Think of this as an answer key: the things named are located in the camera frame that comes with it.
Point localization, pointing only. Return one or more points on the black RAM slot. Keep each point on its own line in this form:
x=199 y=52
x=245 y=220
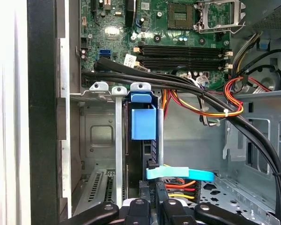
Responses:
x=178 y=63
x=178 y=50

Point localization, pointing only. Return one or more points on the metal socket cover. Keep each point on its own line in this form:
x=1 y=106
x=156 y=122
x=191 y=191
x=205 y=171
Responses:
x=238 y=12

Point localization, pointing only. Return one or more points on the black open PC case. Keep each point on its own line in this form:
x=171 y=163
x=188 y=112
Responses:
x=42 y=93

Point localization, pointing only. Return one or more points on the green motherboard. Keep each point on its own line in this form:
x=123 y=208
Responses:
x=154 y=30

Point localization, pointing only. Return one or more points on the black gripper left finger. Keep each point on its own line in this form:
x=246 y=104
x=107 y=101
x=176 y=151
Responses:
x=139 y=213

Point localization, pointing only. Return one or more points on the metal disk bay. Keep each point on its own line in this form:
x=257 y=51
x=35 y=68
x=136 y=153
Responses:
x=119 y=140

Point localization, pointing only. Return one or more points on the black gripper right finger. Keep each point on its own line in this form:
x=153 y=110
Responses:
x=175 y=213

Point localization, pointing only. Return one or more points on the metal optical drive bay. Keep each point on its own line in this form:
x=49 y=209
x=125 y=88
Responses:
x=260 y=105

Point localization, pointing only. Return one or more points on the hard disk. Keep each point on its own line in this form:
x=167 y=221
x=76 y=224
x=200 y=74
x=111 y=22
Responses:
x=142 y=124

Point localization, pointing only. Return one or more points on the CPU socket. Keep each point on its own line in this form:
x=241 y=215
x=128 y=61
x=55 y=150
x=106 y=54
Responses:
x=180 y=16

